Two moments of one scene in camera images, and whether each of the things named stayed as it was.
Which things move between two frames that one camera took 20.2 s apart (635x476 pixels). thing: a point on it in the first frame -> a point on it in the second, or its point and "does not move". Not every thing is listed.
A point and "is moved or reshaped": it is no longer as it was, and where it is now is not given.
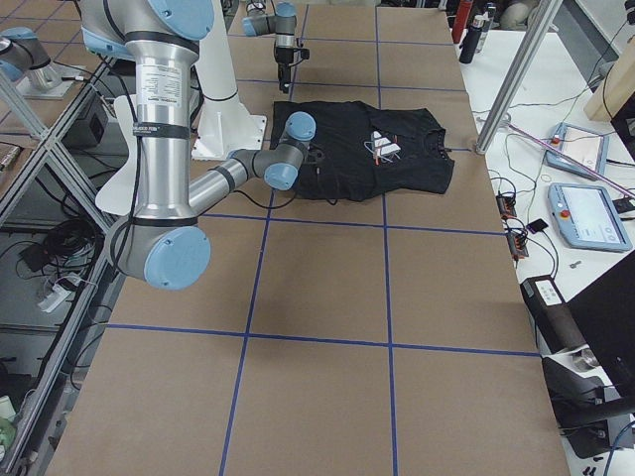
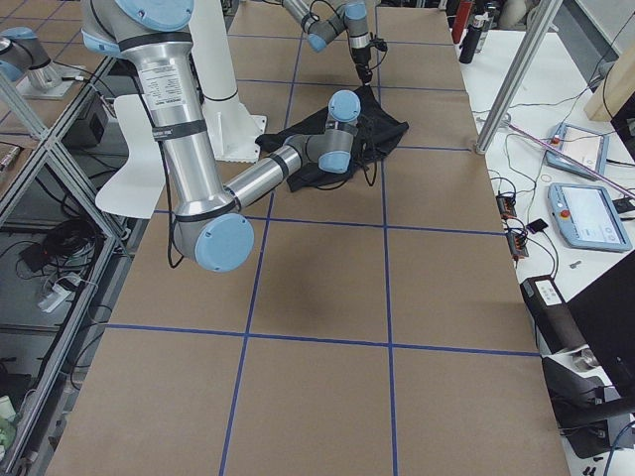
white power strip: (61, 291) does not move
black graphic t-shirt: (360, 152) is moved or reshaped
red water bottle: (461, 17) does not move
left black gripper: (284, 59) -> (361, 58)
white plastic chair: (119, 196) does not move
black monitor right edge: (604, 312) does not move
